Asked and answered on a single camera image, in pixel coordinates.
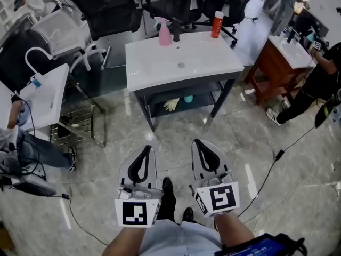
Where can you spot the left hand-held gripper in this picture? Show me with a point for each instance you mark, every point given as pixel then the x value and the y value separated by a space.
pixel 133 213

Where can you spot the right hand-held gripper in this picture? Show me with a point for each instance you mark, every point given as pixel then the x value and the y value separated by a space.
pixel 221 196

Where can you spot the pink spray bottle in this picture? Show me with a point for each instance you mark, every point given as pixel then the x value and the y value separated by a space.
pixel 165 35

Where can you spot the person's left forearm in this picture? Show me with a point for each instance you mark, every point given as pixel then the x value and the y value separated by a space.
pixel 125 241

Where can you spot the person's right forearm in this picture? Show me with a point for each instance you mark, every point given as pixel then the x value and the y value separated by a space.
pixel 233 231

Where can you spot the red bottle with white cap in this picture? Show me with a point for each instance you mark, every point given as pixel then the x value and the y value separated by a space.
pixel 216 27

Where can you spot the person's left black shoe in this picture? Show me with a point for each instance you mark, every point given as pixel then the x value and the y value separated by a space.
pixel 167 185

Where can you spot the person's black shoe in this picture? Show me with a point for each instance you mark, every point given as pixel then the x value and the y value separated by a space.
pixel 167 185
pixel 188 214

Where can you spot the person's black trousers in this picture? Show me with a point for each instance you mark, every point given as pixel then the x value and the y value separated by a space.
pixel 167 208

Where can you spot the person's right black shoe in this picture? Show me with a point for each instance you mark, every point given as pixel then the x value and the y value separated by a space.
pixel 188 214

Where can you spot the teal round container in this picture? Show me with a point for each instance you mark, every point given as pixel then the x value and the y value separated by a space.
pixel 188 99

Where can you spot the black power adapter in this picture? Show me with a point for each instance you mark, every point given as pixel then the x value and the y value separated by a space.
pixel 65 196
pixel 279 154

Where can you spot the pale yellow rubber gloves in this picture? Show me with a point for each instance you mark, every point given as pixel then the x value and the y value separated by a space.
pixel 171 104

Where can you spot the dark grey washbasin stand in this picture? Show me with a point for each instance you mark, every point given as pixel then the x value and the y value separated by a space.
pixel 149 103

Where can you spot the metal rack stand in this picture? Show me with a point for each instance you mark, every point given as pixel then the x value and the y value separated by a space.
pixel 80 127

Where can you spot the person's light blue shirt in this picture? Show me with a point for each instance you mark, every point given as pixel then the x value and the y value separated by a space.
pixel 181 240

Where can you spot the metal sink drain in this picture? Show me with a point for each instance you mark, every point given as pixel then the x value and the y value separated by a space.
pixel 180 65

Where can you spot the grey chair base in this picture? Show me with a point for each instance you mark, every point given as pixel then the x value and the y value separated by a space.
pixel 32 187

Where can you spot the white rectangular washbasin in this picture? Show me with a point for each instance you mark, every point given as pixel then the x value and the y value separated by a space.
pixel 202 55

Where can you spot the brown wooden cabinet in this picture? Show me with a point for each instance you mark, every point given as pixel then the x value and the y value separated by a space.
pixel 274 65

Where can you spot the blue oval pad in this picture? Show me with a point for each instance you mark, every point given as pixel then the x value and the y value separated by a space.
pixel 25 116

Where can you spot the small blue box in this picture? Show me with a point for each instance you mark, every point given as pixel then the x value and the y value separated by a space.
pixel 36 83

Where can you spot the black faucet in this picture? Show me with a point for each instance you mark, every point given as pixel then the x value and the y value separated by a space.
pixel 292 36
pixel 176 31

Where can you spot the white office chair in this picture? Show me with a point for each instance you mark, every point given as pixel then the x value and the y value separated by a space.
pixel 64 33

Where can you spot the black swivel office chair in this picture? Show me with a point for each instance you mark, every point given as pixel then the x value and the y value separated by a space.
pixel 229 1
pixel 175 1

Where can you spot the black chair with chrome base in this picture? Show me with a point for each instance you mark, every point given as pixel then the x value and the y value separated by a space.
pixel 106 7

